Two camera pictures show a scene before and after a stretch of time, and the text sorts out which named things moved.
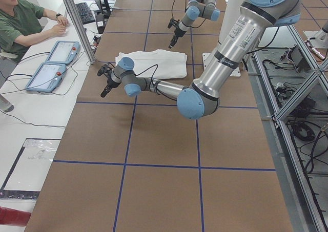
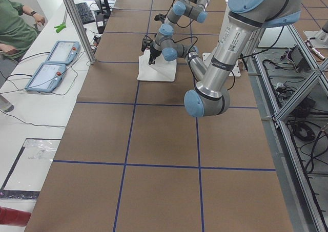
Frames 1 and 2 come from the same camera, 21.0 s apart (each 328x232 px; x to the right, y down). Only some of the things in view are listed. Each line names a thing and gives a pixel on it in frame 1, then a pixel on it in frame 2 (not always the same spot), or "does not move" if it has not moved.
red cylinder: [13, 216] does not move
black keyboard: [85, 14] does not move
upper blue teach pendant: [64, 52] does not move
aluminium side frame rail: [304, 213] does not move
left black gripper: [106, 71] to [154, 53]
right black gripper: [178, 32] to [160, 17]
